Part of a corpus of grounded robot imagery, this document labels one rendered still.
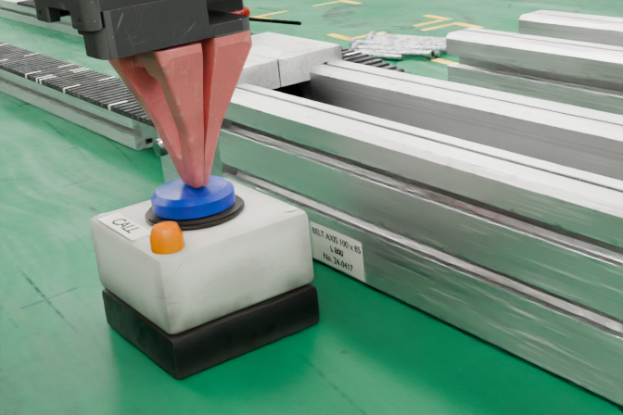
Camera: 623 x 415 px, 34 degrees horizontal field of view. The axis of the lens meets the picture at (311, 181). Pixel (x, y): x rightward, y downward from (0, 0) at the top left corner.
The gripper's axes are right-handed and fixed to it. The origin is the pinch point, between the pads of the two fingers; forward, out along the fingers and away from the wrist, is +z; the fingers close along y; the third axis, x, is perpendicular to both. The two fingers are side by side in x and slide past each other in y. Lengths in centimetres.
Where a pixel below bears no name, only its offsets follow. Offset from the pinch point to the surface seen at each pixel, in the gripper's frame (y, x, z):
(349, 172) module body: 7.9, -1.5, 2.1
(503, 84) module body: 26.8, 6.5, 2.9
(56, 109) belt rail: 11, 50, 8
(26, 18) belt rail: 30, 111, 7
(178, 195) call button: -1.3, -0.6, 0.9
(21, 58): 13, 64, 5
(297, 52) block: 14.7, 12.7, -1.2
